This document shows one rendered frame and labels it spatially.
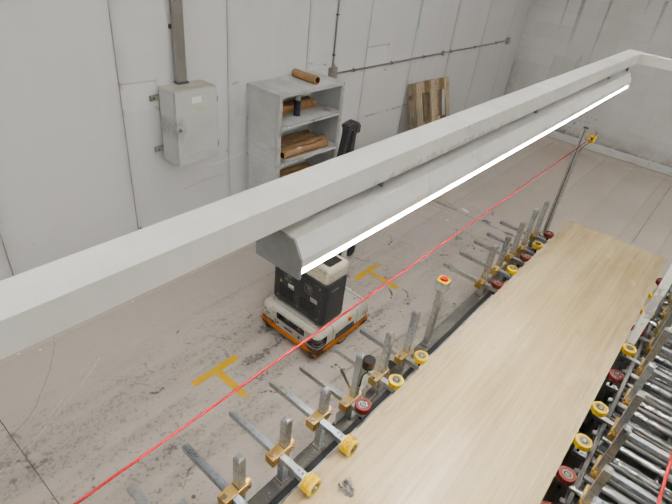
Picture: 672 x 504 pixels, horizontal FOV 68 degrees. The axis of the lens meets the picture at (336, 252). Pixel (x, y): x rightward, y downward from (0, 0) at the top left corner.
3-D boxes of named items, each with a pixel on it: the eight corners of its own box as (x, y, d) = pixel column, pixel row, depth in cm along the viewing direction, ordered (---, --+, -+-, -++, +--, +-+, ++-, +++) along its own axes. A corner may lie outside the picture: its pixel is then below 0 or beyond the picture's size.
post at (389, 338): (372, 394, 279) (386, 332, 253) (376, 391, 281) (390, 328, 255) (377, 398, 277) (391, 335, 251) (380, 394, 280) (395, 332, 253)
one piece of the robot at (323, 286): (319, 341, 379) (330, 251, 333) (270, 307, 406) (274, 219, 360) (347, 321, 401) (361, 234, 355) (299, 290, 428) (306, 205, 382)
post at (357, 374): (344, 418, 261) (356, 353, 235) (348, 414, 264) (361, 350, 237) (349, 422, 259) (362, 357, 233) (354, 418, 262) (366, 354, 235)
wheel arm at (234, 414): (228, 416, 225) (228, 411, 223) (234, 411, 228) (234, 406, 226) (308, 489, 201) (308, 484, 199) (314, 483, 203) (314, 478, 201)
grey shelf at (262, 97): (244, 228, 533) (245, 82, 448) (302, 203, 594) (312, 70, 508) (273, 245, 511) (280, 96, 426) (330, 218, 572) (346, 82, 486)
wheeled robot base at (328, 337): (315, 362, 379) (318, 338, 365) (259, 320, 411) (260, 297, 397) (368, 322, 424) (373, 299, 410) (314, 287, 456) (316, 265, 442)
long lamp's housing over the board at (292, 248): (254, 252, 95) (255, 217, 91) (603, 83, 256) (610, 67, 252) (299, 281, 90) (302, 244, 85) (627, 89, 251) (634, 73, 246)
